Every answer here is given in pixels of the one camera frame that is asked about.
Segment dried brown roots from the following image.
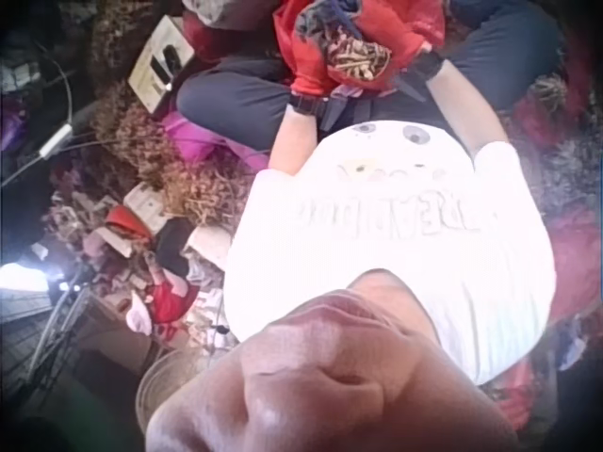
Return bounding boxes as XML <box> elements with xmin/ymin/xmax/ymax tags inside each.
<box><xmin>327</xmin><ymin>27</ymin><xmax>392</xmax><ymax>87</ymax></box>

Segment dark strap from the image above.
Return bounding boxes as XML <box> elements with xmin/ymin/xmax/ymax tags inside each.
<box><xmin>322</xmin><ymin>89</ymin><xmax>376</xmax><ymax>134</ymax></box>

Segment person's left hand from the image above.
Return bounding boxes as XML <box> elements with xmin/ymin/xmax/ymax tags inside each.
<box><xmin>288</xmin><ymin>55</ymin><xmax>339</xmax><ymax>99</ymax></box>

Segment metal wire rack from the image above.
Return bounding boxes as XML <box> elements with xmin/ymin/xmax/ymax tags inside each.
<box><xmin>18</xmin><ymin>277</ymin><xmax>103</xmax><ymax>396</ymax></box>

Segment heap of mixed litter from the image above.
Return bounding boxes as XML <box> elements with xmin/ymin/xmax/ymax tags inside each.
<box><xmin>44</xmin><ymin>181</ymin><xmax>235</xmax><ymax>349</ymax></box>

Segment heap of dried herbs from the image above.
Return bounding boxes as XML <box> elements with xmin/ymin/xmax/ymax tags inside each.
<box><xmin>89</xmin><ymin>79</ymin><xmax>258</xmax><ymax>225</ymax></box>

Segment black remote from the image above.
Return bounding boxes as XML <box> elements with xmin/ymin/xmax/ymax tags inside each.
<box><xmin>149</xmin><ymin>54</ymin><xmax>171</xmax><ymax>93</ymax></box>
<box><xmin>161</xmin><ymin>44</ymin><xmax>183</xmax><ymax>72</ymax></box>

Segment person's legs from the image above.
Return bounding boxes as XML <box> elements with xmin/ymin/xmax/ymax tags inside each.
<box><xmin>176</xmin><ymin>0</ymin><xmax>566</xmax><ymax>153</ymax></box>

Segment large red sack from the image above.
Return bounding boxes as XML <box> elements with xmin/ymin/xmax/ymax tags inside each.
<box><xmin>541</xmin><ymin>206</ymin><xmax>602</xmax><ymax>326</ymax></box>

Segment small dried herb bundle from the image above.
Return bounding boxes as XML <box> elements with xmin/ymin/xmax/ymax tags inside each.
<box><xmin>513</xmin><ymin>73</ymin><xmax>574</xmax><ymax>142</ymax></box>

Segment magenta plastic bag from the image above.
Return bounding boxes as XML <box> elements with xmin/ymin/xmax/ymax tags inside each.
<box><xmin>159</xmin><ymin>110</ymin><xmax>269</xmax><ymax>173</ymax></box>

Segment grey blue cloth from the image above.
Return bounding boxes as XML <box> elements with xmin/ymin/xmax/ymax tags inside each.
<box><xmin>294</xmin><ymin>0</ymin><xmax>367</xmax><ymax>43</ymax></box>

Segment clear plastic tub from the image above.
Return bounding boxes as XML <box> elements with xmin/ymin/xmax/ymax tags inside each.
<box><xmin>135</xmin><ymin>347</ymin><xmax>213</xmax><ymax>432</ymax></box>

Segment red mesh bag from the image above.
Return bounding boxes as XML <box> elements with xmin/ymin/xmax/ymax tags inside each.
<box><xmin>271</xmin><ymin>0</ymin><xmax>447</xmax><ymax>98</ymax></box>

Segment person's right hand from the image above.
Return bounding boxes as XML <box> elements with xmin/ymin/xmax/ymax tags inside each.
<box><xmin>399</xmin><ymin>35</ymin><xmax>437</xmax><ymax>65</ymax></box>

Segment black wrist band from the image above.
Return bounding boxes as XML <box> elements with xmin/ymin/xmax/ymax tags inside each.
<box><xmin>285</xmin><ymin>91</ymin><xmax>331</xmax><ymax>119</ymax></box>
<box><xmin>408</xmin><ymin>50</ymin><xmax>447</xmax><ymax>82</ymax></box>

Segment white cable with adapter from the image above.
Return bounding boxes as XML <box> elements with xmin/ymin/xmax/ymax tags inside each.
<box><xmin>0</xmin><ymin>46</ymin><xmax>103</xmax><ymax>189</ymax></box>

